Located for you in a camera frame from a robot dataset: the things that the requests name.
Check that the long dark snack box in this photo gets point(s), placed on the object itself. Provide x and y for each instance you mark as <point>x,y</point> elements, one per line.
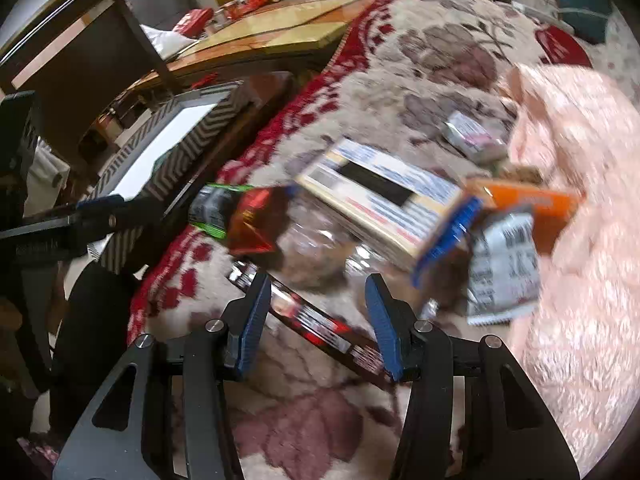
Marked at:
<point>320,322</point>

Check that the white blue printed carton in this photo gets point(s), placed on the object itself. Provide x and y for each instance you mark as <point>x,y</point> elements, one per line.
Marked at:
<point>380,195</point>

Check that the marble top wooden cabinet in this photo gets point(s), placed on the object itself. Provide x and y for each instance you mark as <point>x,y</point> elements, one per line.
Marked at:
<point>280,25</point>

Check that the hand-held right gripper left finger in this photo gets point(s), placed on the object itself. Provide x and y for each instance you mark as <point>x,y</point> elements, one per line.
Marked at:
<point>250,325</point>

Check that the white plastic bag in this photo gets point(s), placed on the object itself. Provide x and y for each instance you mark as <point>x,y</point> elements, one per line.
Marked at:
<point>160,37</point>

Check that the floral sofa cover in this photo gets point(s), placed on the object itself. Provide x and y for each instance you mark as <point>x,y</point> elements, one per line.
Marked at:
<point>425,60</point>

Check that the orange snack box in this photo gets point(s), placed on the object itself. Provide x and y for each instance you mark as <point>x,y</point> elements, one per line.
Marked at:
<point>535,205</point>

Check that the dark wooden chair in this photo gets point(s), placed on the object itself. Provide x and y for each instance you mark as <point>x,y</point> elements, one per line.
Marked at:
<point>75,70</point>

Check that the white tray with striped rim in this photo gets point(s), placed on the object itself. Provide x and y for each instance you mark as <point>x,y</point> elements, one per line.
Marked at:
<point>190,155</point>

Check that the clear bag of nuts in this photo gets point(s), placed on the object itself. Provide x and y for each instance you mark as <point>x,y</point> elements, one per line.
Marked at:
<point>312,247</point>

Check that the pink fluffy blanket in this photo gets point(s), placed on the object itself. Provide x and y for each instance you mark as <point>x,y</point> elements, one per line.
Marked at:
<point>590,210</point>

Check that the red plastic object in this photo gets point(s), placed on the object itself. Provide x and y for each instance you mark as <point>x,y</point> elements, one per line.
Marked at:
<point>562,45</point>

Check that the red snack packet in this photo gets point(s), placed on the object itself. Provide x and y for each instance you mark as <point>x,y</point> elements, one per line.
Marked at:
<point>255,225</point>

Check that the small white snack packet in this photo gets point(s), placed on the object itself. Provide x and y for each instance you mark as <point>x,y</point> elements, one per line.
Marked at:
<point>470,132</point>

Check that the teal bag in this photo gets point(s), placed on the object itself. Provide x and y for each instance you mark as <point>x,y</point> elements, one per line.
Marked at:
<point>582,0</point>

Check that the green black snack packet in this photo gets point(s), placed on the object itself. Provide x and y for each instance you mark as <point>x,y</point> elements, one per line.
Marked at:
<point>210,210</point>

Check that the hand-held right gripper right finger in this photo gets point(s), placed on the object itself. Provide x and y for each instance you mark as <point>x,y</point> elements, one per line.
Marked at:
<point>385,330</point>

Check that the white black printed packet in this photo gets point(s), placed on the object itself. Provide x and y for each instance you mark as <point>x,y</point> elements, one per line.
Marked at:
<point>505,270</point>

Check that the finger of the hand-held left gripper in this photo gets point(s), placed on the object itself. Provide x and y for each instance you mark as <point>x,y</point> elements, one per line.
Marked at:
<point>55,251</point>
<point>102,204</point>

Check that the red box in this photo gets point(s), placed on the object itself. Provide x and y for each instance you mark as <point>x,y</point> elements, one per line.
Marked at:
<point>192,22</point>

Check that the blue snack packet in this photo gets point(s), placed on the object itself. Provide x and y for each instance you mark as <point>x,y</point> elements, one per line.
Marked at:
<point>450,232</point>

